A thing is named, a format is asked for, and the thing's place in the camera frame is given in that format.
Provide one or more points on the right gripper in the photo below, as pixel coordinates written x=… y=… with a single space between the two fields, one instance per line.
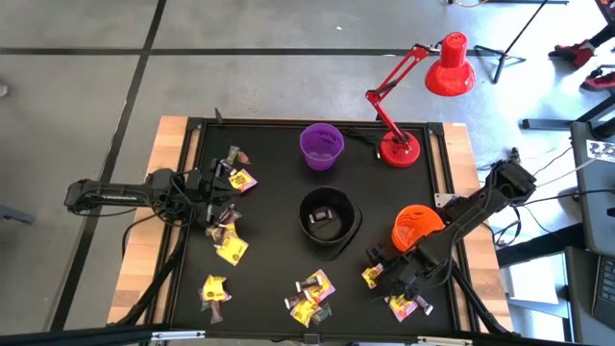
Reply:
x=408 y=269

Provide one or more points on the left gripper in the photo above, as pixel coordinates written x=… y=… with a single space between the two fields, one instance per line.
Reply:
x=202 y=192

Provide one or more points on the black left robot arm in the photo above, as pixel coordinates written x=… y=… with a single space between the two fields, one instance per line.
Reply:
x=120 y=194

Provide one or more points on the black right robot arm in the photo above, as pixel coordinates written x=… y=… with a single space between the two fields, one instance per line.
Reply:
x=480 y=206

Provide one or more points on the orange jack-o-lantern bucket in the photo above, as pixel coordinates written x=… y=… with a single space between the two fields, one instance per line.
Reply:
x=413 y=226

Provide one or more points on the black jack-o-lantern bucket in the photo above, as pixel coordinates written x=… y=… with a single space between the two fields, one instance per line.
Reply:
x=343 y=226

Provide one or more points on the purple plastic bucket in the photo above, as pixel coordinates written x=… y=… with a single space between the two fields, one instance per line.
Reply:
x=322 y=149

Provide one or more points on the red desk lamp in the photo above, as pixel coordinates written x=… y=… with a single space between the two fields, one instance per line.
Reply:
x=400 y=151

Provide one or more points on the black overhead beam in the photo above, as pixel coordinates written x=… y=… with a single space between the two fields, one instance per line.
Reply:
x=72 y=336

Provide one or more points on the grey chair foot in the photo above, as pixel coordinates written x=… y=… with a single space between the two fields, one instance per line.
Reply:
x=17 y=215

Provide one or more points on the grey side desk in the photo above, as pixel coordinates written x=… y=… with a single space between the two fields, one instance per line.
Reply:
x=596 y=216

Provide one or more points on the grey laptop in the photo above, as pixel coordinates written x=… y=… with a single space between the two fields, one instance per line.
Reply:
x=606 y=293

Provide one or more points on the black desk leg base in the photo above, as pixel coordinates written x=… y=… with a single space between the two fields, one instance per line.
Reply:
x=548 y=124

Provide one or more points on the black tripod stand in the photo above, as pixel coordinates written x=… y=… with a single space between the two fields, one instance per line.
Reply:
x=502 y=56

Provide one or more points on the white printed sign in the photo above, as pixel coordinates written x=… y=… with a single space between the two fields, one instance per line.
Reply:
x=603 y=151

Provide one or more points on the person's red shoe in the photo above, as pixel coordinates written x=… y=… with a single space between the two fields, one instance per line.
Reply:
x=574 y=53
x=600 y=82

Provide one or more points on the person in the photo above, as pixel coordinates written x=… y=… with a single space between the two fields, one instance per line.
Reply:
x=605 y=34

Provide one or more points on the silver post bracket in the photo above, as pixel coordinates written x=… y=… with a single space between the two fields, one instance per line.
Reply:
x=444 y=341
x=178 y=335

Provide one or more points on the black aluminium table frame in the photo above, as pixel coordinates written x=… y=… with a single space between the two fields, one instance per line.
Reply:
x=312 y=121

